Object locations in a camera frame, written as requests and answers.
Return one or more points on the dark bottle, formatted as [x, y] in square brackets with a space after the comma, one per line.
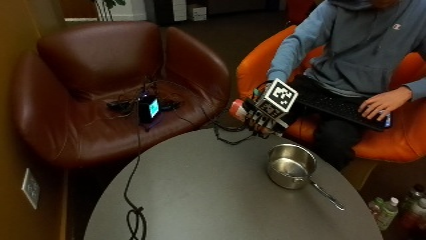
[415, 206]

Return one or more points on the white box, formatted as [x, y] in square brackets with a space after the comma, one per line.
[196, 12]

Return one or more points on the the person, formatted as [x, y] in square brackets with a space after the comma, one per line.
[360, 50]

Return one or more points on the steel saucepan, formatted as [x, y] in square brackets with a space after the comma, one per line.
[291, 166]

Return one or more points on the red and white bottle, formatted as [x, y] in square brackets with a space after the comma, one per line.
[238, 108]

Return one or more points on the small black device with screen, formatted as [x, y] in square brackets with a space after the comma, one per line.
[150, 109]

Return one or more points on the white wall outlet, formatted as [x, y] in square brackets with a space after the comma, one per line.
[31, 188]

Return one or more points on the small clear bottle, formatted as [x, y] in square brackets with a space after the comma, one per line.
[376, 205]

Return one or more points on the clear bottle with white cap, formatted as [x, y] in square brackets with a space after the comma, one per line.
[388, 213]

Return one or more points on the black keyboard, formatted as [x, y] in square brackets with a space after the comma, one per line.
[337, 105]

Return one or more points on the orange armchair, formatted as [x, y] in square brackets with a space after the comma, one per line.
[391, 140]

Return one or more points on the brown leather armchair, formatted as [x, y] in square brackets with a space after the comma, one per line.
[107, 86]

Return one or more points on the white marker cube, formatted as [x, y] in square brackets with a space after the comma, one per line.
[279, 98]

